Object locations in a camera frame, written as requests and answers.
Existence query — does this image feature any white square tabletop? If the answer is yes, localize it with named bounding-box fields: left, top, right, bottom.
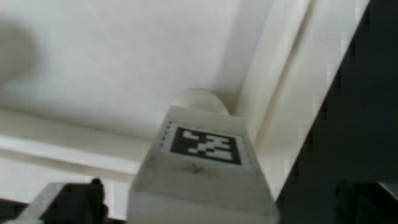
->
left=0, top=0, right=370, bottom=221

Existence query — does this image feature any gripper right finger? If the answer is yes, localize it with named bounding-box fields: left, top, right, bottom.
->
left=335, top=181, right=398, bottom=224

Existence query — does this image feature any white leg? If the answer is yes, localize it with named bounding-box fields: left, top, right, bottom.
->
left=127, top=89, right=279, bottom=224

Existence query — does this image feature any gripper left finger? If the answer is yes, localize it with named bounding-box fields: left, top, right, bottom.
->
left=17, top=178, right=125, bottom=224

